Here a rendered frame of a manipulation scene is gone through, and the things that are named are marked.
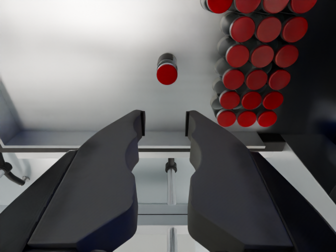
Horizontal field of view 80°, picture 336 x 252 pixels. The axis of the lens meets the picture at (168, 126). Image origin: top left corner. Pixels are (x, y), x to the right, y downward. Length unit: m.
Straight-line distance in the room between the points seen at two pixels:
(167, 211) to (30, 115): 0.93
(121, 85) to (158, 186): 1.51
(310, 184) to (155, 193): 1.57
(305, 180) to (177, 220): 0.89
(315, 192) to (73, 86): 0.31
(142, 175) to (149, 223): 0.60
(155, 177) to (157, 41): 1.47
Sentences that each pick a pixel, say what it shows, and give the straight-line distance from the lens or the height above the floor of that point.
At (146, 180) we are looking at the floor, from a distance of 1.68.
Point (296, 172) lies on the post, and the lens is 0.31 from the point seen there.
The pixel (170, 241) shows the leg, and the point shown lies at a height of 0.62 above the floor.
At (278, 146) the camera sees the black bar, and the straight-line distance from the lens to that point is 0.32.
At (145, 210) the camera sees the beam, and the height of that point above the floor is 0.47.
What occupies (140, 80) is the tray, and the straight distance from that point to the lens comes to 0.26.
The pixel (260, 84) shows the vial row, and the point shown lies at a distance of 0.22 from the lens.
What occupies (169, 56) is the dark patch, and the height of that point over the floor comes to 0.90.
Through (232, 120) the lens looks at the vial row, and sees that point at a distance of 0.23.
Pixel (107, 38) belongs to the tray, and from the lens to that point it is 0.25.
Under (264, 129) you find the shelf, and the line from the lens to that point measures 0.32.
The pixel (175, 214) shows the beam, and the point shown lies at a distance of 1.14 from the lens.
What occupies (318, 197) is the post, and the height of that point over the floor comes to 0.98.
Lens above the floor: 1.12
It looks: 57 degrees down
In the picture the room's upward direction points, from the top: 180 degrees counter-clockwise
